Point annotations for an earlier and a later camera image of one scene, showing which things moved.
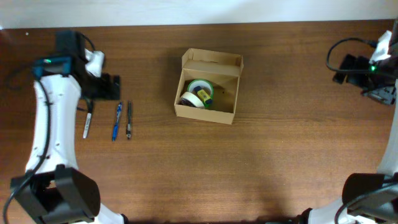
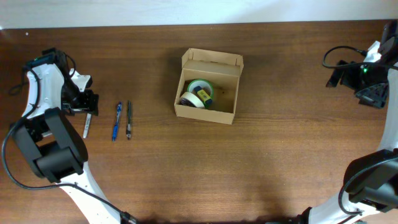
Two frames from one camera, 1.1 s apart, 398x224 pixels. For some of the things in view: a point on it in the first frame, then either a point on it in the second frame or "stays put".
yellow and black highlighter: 205,96 stays put
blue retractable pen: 117,123 stays put
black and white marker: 87,119 stays put
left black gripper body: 109,87 to 86,104
